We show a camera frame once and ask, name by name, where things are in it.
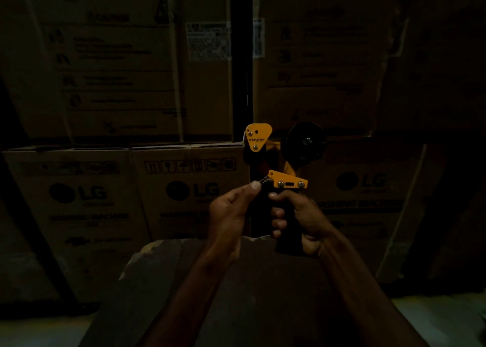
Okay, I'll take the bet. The narrow white shipping label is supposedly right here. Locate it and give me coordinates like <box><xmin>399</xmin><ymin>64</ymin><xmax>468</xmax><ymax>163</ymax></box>
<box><xmin>252</xmin><ymin>18</ymin><xmax>266</xmax><ymax>59</ymax></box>

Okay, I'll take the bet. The yellow black tape dispenser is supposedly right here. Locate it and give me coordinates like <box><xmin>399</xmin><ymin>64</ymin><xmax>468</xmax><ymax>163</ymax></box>
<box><xmin>242</xmin><ymin>121</ymin><xmax>328</xmax><ymax>257</ymax></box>

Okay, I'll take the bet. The person's right forearm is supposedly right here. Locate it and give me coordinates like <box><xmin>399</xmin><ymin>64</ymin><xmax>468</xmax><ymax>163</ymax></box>
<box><xmin>317</xmin><ymin>232</ymin><xmax>430</xmax><ymax>347</ymax></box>

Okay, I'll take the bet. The person's left forearm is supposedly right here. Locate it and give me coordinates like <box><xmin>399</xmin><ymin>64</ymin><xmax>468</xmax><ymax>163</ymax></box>
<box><xmin>138</xmin><ymin>246</ymin><xmax>240</xmax><ymax>347</ymax></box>

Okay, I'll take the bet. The dark worn work table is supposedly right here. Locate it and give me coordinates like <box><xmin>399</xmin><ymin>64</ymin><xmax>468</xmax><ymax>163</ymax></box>
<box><xmin>79</xmin><ymin>238</ymin><xmax>382</xmax><ymax>347</ymax></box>

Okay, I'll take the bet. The plain dark cardboard box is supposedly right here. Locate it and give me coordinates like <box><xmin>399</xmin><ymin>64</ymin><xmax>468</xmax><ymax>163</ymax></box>
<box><xmin>374</xmin><ymin>0</ymin><xmax>486</xmax><ymax>143</ymax></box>

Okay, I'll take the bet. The person's left hand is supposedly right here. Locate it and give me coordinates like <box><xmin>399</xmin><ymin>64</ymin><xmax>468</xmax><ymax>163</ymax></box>
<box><xmin>207</xmin><ymin>181</ymin><xmax>262</xmax><ymax>264</ymax></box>

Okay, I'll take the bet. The large printed cardboard box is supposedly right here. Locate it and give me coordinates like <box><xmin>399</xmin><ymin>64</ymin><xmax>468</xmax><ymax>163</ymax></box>
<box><xmin>252</xmin><ymin>0</ymin><xmax>412</xmax><ymax>138</ymax></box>
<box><xmin>0</xmin><ymin>0</ymin><xmax>234</xmax><ymax>145</ymax></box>

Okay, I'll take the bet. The cardboard box with round logo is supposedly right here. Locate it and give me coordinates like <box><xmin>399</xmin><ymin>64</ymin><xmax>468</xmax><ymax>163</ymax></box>
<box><xmin>2</xmin><ymin>147</ymin><xmax>152</xmax><ymax>303</ymax></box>
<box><xmin>302</xmin><ymin>137</ymin><xmax>449</xmax><ymax>284</ymax></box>

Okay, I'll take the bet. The cardboard box with handling symbols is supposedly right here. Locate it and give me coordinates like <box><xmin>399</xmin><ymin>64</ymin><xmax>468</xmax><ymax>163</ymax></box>
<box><xmin>130</xmin><ymin>143</ymin><xmax>252</xmax><ymax>242</ymax></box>

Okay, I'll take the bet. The person's right hand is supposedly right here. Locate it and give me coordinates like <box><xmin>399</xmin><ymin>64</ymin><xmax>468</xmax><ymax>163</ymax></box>
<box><xmin>268</xmin><ymin>190</ymin><xmax>336</xmax><ymax>259</ymax></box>

